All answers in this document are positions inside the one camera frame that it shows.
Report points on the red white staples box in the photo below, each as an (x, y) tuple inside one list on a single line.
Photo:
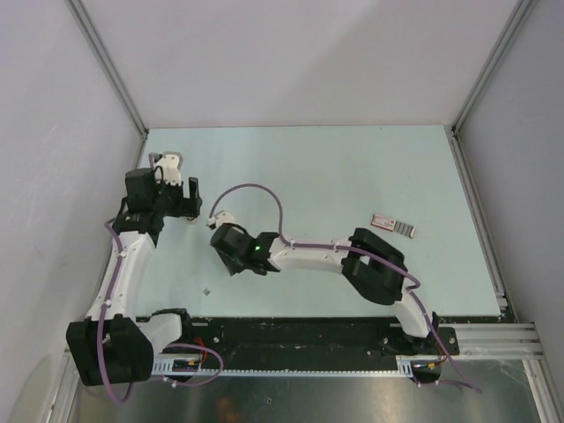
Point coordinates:
[(392, 225)]

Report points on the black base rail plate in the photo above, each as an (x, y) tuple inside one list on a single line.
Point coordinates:
[(275, 343)]

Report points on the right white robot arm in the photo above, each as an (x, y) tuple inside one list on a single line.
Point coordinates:
[(374, 268)]

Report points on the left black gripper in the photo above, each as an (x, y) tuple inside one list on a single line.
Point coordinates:
[(187, 207)]

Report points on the aluminium frame rails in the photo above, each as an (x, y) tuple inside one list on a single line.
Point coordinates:
[(505, 338)]

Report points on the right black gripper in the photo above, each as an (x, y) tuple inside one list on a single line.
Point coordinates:
[(233, 269)]

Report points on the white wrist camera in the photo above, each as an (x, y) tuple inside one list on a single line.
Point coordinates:
[(219, 219), (166, 167)]

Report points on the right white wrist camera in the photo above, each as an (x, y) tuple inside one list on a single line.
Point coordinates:
[(219, 219)]

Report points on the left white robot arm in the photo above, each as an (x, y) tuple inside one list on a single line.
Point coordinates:
[(109, 346)]

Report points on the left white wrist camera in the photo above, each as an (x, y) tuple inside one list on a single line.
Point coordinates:
[(166, 167)]

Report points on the grey slotted cable duct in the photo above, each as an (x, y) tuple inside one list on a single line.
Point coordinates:
[(167, 368)]

